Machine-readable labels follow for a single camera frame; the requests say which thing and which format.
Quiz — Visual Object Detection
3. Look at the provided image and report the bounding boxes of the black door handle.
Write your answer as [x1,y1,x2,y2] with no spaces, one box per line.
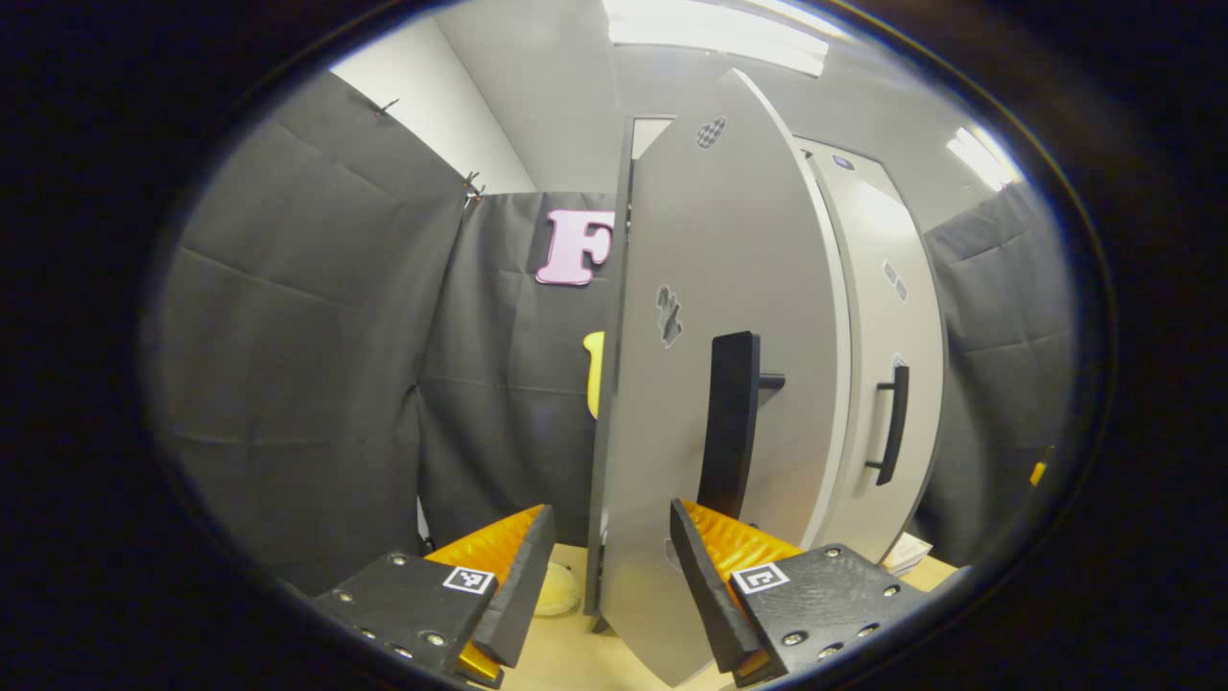
[865,365,910,487]
[697,331,786,519]

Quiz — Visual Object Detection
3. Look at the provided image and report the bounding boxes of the grey cabinet door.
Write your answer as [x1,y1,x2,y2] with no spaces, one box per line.
[794,137,949,564]
[585,67,853,687]

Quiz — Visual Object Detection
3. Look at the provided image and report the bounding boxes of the large ceiling light panel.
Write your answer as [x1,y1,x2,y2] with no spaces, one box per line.
[602,0,831,78]

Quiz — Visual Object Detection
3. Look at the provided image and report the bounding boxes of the black backdrop cloth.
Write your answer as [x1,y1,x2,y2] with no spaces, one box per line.
[158,69,1075,596]

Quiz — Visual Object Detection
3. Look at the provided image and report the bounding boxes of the pale yellow round coaster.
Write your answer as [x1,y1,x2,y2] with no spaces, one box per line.
[532,561,582,617]

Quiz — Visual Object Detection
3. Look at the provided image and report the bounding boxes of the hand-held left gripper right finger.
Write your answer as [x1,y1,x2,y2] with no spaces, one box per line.
[669,498,927,687]

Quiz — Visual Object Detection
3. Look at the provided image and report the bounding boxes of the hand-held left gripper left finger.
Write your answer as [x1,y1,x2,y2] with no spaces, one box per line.
[312,504,557,687]

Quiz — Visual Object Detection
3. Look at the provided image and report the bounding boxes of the small ceiling light panel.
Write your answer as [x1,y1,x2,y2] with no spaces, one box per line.
[947,125,1023,191]

